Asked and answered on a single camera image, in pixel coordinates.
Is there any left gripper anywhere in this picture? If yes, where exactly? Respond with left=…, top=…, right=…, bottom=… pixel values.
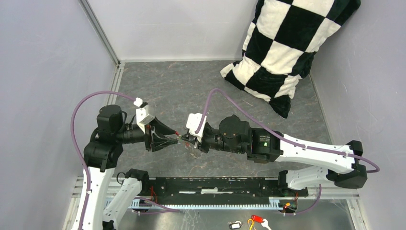
left=116, top=114, right=178, bottom=150

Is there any red key tag with keyring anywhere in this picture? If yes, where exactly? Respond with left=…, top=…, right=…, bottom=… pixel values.
left=175, top=132, right=190, bottom=149

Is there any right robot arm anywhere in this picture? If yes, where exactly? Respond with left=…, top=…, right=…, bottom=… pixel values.
left=181, top=113, right=368, bottom=196

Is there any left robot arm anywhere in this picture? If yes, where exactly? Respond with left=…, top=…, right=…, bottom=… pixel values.
left=72, top=104, right=178, bottom=230

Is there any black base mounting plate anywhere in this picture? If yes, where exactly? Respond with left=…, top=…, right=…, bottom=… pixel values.
left=139, top=177, right=309, bottom=205

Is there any red key tag bottom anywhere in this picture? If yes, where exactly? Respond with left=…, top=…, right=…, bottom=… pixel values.
left=250, top=215, right=264, bottom=223

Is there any yellow carabiner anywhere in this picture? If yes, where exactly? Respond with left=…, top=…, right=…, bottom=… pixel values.
left=247, top=219, right=255, bottom=230

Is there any black white checkered blanket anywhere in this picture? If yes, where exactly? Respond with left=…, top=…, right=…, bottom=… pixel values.
left=220, top=0, right=361, bottom=119

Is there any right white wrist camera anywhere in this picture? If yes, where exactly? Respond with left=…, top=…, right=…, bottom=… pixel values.
left=186, top=113, right=207, bottom=142

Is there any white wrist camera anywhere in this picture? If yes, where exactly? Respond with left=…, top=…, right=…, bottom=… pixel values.
left=186, top=113, right=207, bottom=142
left=134, top=97, right=155, bottom=134

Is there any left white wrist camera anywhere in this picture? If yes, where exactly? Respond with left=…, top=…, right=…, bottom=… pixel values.
left=134, top=97, right=155, bottom=134

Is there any white slotted cable duct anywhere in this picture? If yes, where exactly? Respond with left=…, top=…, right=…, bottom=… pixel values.
left=128, top=199, right=282, bottom=211

